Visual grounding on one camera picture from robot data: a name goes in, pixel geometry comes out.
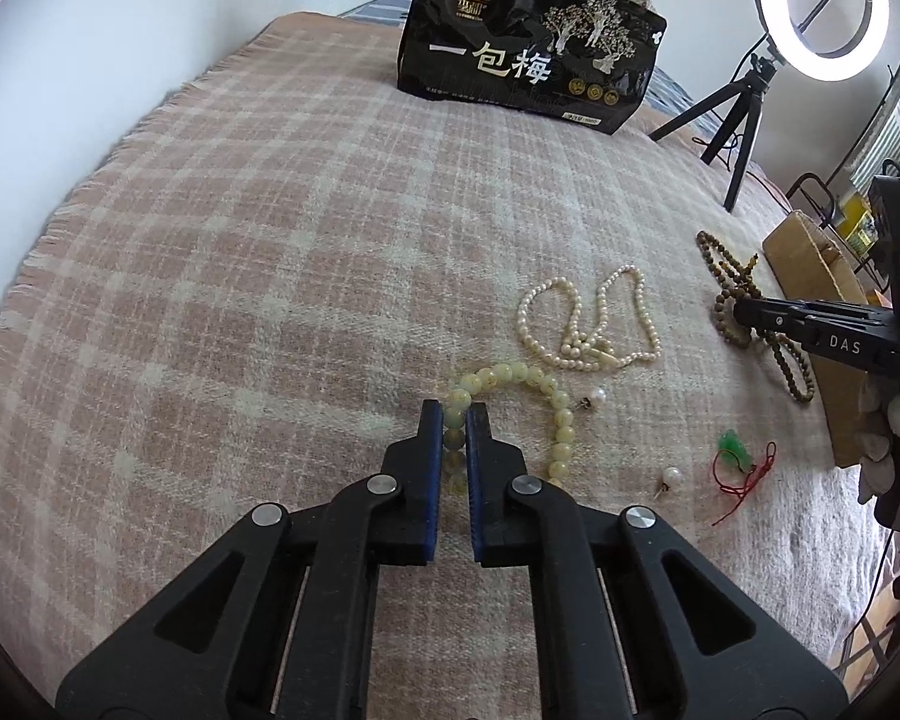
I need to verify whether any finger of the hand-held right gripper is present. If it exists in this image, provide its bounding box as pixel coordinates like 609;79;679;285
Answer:
731;296;892;372

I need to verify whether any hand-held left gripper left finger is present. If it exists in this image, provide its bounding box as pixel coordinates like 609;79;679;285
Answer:
55;399;445;720

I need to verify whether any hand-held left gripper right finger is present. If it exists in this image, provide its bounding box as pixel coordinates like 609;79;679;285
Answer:
465;401;848;720

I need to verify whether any cardboard box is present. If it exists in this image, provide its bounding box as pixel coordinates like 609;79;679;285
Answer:
763;211;900;470

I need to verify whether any brown wooden bead necklace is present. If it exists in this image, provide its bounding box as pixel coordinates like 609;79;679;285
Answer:
695;230;817;407

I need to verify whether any yellow bead bracelet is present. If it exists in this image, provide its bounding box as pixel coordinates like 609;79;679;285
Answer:
439;362;575;496

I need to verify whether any green pendant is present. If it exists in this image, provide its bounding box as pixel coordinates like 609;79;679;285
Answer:
711;429;778;527

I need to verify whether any white pearl necklace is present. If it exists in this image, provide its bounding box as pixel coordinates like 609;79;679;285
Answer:
516;264;662;372

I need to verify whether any yellow crate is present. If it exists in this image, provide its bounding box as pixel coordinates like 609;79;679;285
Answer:
844;202;880;252

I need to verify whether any black metal clothes rack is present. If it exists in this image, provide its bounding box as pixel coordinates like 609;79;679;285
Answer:
787;30;900;271

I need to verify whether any striped hanging cloth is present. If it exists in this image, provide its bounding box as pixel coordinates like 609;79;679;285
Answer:
847;64;900;192

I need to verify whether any black tripod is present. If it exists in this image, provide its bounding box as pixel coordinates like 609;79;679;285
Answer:
649;52;781;212

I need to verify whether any black snack bag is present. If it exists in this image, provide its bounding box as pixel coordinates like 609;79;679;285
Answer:
396;0;668;137

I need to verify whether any black ring light cable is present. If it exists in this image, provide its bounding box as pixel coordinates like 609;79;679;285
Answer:
690;131;796;212

